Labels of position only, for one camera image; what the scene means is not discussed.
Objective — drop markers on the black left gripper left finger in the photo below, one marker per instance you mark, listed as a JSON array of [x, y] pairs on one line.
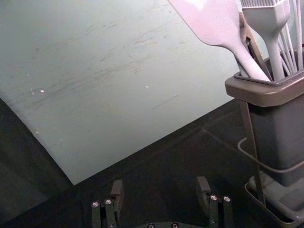
[[117, 190]]

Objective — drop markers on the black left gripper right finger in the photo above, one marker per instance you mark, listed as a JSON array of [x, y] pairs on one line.
[[203, 187]]

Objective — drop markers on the black table cloth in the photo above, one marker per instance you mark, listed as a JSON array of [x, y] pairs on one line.
[[166, 166]]

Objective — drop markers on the black rack with steel bars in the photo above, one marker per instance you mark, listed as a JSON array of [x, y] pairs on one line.
[[252, 152]]

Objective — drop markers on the grey drip tray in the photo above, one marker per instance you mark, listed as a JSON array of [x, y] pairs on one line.
[[278, 202]]

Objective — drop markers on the grey utensil holder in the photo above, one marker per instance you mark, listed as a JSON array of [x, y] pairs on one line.
[[280, 133]]

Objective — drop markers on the steel kitchen tongs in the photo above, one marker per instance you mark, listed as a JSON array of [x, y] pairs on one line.
[[249, 40]]

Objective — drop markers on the pale grey silicone spatula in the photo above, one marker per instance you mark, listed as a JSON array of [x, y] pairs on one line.
[[209, 21]]

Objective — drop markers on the pale grey silicone brush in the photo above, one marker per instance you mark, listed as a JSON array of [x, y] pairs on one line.
[[270, 28]]

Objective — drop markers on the pale wall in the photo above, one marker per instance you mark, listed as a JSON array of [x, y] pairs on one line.
[[95, 71]]

